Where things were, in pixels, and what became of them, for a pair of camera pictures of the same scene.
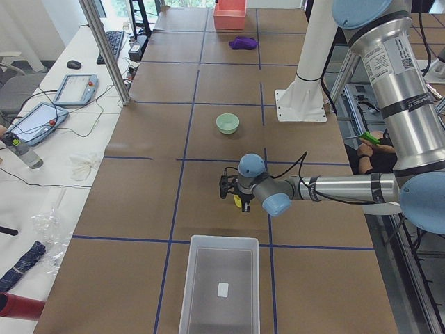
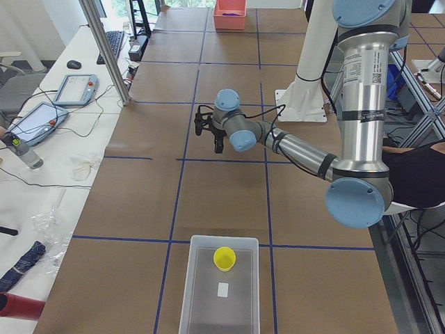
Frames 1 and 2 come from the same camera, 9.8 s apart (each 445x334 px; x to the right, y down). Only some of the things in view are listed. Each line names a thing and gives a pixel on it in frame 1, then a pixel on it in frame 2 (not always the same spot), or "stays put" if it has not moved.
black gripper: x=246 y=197 to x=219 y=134
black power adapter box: x=135 y=51 stays put
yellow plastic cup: x=238 y=201 to x=224 y=258
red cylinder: x=14 y=305 stays put
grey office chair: x=14 y=89 stays put
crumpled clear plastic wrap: x=53 y=236 stays put
